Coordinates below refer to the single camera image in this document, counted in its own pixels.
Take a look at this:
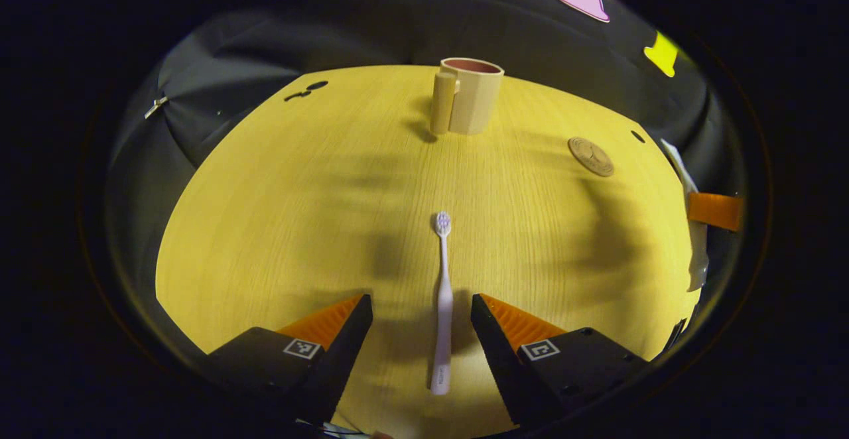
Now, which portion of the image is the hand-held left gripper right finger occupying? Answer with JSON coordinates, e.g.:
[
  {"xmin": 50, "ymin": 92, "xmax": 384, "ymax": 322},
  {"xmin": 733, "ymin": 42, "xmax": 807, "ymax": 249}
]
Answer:
[{"xmin": 471, "ymin": 293, "xmax": 651, "ymax": 426}]

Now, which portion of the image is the pale pink toothbrush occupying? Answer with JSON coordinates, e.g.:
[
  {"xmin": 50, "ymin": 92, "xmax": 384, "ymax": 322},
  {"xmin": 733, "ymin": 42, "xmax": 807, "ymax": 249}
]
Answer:
[{"xmin": 430, "ymin": 211, "xmax": 455, "ymax": 397}]

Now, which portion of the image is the round wooden coaster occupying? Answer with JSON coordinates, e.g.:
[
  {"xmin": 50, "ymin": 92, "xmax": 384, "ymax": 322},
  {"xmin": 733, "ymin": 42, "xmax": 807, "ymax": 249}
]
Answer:
[{"xmin": 568, "ymin": 137, "xmax": 616, "ymax": 178}]

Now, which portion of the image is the white toothpaste tube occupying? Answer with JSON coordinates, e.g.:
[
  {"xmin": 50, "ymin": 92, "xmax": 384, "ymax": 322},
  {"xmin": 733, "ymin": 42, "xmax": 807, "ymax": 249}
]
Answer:
[{"xmin": 662, "ymin": 139, "xmax": 710, "ymax": 292}]

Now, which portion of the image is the wooden desktop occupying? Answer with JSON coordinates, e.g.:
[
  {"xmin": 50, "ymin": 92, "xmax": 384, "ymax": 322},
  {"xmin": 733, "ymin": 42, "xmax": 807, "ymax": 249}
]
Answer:
[{"xmin": 155, "ymin": 64, "xmax": 704, "ymax": 439}]

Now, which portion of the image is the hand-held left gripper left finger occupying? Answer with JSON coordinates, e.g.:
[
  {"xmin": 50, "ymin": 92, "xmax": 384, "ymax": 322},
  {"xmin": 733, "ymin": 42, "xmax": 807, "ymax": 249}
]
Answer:
[{"xmin": 206, "ymin": 293, "xmax": 373, "ymax": 426}]

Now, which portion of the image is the black backdrop cloth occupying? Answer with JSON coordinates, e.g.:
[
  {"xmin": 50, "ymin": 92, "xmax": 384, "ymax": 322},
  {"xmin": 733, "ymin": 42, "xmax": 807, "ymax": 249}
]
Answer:
[{"xmin": 106, "ymin": 0, "xmax": 750, "ymax": 307}]

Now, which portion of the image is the beige cup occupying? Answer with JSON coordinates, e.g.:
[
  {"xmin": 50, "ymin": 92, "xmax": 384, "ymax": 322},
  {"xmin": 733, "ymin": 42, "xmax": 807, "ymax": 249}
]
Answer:
[{"xmin": 430, "ymin": 58, "xmax": 505, "ymax": 136}]

